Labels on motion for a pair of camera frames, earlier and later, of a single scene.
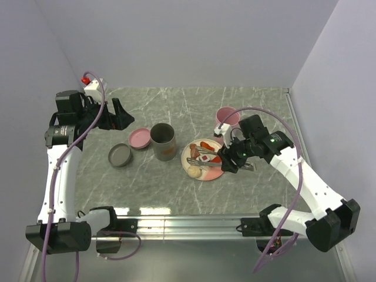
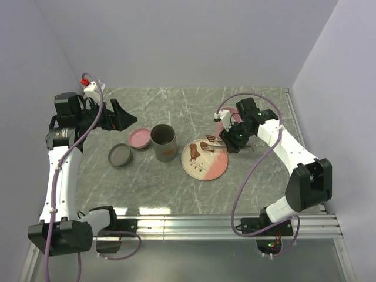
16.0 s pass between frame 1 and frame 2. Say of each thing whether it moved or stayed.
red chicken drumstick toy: stayed
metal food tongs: moved
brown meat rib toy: stayed
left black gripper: stayed
